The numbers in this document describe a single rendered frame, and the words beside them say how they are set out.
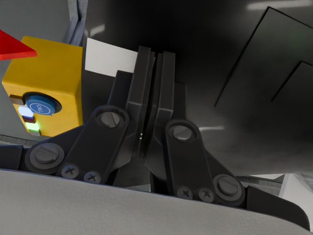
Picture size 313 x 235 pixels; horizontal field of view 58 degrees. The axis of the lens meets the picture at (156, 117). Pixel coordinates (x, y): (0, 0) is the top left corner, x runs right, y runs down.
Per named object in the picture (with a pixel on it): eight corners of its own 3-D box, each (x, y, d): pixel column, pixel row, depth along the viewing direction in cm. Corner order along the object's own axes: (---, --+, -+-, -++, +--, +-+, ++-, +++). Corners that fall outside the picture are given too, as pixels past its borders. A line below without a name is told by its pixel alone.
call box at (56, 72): (94, 96, 57) (81, 143, 52) (44, 86, 56) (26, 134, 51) (92, 40, 43) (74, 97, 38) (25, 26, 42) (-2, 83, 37)
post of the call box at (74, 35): (88, 31, 57) (72, 79, 51) (73, 27, 56) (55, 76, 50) (88, 19, 54) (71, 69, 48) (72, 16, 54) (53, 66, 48)
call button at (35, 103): (59, 109, 43) (56, 119, 42) (32, 104, 43) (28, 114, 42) (55, 94, 40) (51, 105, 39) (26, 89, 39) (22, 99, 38)
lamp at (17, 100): (26, 102, 41) (24, 106, 41) (13, 100, 41) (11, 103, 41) (23, 96, 40) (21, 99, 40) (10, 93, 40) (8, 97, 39)
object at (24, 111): (33, 114, 44) (32, 117, 44) (22, 112, 44) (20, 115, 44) (30, 108, 43) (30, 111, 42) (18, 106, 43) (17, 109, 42)
